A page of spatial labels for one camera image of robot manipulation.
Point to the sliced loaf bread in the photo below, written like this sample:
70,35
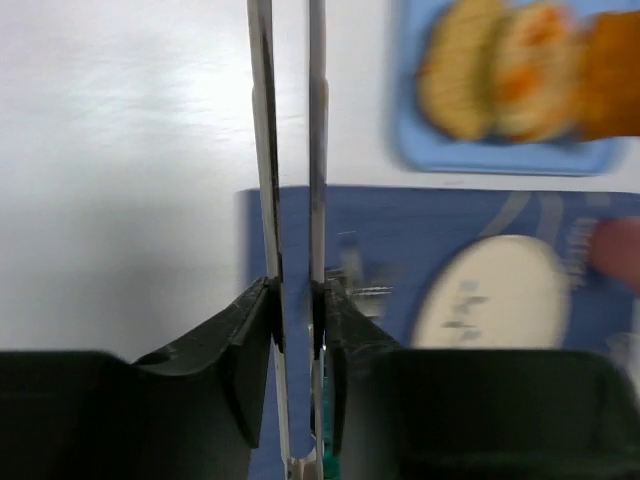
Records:
451,80

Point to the fork with green handle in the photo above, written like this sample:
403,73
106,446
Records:
367,283

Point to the blue cloth placemat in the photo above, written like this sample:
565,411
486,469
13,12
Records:
416,231

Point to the white orange striped bun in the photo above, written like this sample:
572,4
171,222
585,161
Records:
533,81

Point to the light blue tray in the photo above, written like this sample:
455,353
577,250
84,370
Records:
423,147

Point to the cream and blue plate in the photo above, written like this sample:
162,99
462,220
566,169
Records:
505,291

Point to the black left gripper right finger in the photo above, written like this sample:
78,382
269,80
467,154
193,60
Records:
400,413

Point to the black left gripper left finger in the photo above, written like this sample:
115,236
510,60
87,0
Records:
191,409

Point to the pink mug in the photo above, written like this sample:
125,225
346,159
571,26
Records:
615,250

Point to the spoon with green handle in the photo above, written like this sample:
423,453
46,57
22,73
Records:
330,461

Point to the orange ring cake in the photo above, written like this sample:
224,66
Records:
609,85

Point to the silver metal tongs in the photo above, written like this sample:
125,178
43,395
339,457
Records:
265,129

